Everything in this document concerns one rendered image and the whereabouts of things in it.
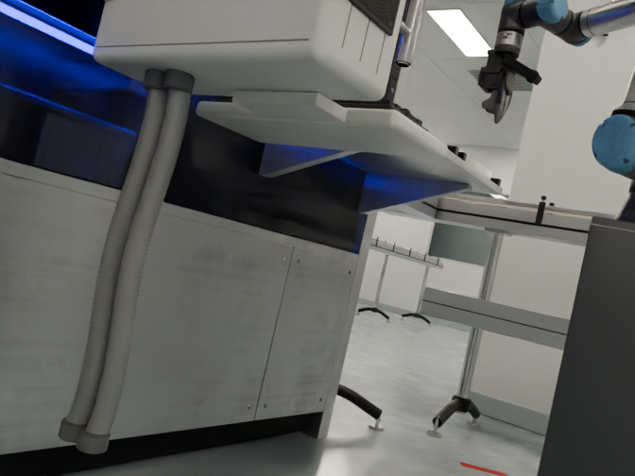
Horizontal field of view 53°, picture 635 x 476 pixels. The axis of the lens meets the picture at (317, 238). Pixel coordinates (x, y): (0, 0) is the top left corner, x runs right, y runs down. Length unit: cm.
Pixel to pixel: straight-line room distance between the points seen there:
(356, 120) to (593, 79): 249
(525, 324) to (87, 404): 188
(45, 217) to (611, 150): 116
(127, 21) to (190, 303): 65
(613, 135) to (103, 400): 116
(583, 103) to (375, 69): 252
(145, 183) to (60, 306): 32
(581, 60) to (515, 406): 171
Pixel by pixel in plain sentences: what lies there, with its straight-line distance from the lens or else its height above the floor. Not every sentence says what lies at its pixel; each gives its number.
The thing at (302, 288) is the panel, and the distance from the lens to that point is 181.
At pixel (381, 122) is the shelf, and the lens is 99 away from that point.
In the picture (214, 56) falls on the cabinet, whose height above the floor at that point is 81.
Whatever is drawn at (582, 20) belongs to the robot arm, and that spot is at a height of 135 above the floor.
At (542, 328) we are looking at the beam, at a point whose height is 49.
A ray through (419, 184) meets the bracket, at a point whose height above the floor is 84.
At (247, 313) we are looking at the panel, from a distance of 164.
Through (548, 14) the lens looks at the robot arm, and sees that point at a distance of 188.
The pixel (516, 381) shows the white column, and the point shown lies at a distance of 326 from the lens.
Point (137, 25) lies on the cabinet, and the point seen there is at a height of 86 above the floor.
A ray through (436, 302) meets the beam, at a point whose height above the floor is 49.
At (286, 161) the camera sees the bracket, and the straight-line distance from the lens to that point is 154.
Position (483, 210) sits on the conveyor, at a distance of 271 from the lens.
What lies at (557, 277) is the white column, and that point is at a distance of 322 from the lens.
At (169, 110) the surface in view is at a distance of 106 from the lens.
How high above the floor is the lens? 55
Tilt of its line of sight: 2 degrees up
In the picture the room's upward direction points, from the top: 13 degrees clockwise
